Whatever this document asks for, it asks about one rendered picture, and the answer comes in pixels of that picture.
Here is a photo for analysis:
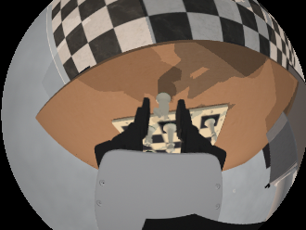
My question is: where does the white rook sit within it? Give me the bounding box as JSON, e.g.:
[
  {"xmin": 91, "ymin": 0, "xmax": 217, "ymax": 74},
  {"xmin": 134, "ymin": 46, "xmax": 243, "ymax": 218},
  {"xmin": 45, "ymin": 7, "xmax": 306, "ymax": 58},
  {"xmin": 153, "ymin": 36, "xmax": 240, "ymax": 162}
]
[{"xmin": 144, "ymin": 126, "xmax": 156, "ymax": 147}]

